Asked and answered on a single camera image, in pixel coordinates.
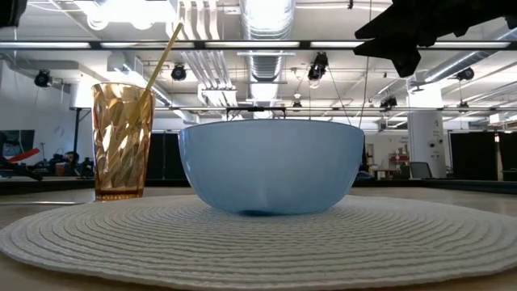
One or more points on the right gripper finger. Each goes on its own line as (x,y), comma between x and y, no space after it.
(392,22)
(387,48)

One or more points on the yellow straw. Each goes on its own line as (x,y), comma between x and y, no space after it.
(163,56)

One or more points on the blue bowl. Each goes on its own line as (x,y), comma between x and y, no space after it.
(270,165)

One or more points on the black ceiling spotlight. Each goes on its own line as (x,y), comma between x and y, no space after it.
(42,78)
(465,74)
(178,73)
(388,103)
(319,64)

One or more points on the white pillar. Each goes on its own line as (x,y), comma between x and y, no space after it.
(426,137)

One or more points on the grey office chair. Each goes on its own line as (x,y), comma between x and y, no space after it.
(420,170)

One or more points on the black partition panel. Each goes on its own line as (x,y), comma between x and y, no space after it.
(508,155)
(472,155)

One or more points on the red bar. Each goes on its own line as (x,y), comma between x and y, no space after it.
(26,154)

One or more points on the amber faceted plastic cup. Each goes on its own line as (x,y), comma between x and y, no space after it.
(119,161)

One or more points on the black cabinet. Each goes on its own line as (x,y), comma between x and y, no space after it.
(161,155)

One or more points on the white woven round placemat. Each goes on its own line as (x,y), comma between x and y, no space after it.
(258,250)

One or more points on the slanted silver duct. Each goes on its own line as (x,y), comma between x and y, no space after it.
(444,70)

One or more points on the silver ventilation duct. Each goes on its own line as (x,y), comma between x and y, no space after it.
(266,66)

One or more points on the dark wall monitor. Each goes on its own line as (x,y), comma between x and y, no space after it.
(24,139)

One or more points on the black post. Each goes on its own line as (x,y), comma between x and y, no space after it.
(76,133)

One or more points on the black hanging bracket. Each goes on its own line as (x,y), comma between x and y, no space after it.
(256,108)

